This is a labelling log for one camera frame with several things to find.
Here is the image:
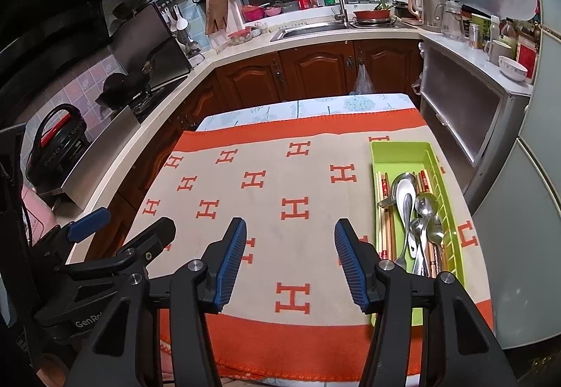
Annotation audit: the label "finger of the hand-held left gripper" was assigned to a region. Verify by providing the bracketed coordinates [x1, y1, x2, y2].
[28, 207, 112, 265]
[57, 217, 177, 282]

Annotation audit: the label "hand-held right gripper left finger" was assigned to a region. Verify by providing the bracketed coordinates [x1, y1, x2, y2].
[66, 217, 248, 387]

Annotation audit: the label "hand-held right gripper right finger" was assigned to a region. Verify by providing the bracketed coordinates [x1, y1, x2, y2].
[334, 218, 511, 387]

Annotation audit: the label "large metal soup spoon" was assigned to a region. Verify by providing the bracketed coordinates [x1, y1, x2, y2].
[391, 173, 419, 258]

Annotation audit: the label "small metal spoon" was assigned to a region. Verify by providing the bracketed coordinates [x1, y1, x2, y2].
[428, 216, 444, 247]

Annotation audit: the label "round metal spoon handle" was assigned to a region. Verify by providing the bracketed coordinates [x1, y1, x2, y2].
[415, 193, 439, 274]

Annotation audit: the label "green plastic utensil tray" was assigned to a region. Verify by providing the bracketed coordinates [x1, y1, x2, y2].
[369, 141, 467, 326]

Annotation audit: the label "low steel stove splash panel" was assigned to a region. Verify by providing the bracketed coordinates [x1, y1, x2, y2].
[37, 105, 141, 212]

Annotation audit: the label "orange patterned blanket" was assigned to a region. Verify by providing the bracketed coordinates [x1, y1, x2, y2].
[123, 108, 494, 381]

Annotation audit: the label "black wok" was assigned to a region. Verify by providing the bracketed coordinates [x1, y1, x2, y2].
[95, 71, 152, 109]

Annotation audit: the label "pale blue floral tablecloth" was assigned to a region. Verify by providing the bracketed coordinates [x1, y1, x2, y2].
[195, 93, 417, 131]

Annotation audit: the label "grey refrigerator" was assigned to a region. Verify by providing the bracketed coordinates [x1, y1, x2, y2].
[465, 0, 561, 353]

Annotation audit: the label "clear hanging plastic bag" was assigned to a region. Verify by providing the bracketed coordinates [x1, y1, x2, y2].
[353, 65, 375, 96]

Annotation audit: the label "tall steel stove splash panel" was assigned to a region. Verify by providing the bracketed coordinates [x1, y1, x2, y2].
[107, 3, 194, 89]

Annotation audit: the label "white kitchen countertop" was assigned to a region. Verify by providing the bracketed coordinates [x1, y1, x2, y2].
[57, 21, 424, 265]

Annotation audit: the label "metal cabinet with frosted doors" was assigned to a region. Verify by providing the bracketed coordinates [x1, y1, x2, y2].
[418, 34, 533, 203]

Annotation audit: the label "brown wooden lower cabinets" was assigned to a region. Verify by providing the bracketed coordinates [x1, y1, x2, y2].
[116, 38, 424, 221]

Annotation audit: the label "white hanging ladles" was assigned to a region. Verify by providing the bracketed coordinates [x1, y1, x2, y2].
[162, 5, 189, 33]

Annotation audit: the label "wooden cutting board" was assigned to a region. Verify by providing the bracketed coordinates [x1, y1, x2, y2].
[205, 0, 231, 35]

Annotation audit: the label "stainless steel sink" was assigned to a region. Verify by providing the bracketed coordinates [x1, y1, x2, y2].
[270, 21, 351, 42]

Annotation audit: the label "red frying pan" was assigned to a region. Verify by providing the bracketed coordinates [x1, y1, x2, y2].
[353, 7, 395, 24]

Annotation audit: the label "white patterned bowl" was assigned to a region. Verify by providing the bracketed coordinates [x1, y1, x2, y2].
[498, 56, 529, 81]

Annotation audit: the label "white mug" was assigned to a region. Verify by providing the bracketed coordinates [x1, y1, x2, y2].
[483, 40, 513, 65]

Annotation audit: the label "glass pitcher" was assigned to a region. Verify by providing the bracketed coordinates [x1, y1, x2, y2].
[436, 0, 467, 41]

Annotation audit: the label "steel electric kettle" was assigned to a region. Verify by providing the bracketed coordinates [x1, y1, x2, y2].
[410, 0, 448, 33]

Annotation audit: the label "red box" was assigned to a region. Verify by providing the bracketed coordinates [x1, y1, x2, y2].
[516, 34, 540, 85]

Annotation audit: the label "brown glass bottle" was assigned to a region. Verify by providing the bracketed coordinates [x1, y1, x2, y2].
[500, 19, 518, 50]

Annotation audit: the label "black cooker with red handle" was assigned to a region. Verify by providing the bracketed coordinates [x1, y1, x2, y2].
[25, 103, 90, 186]

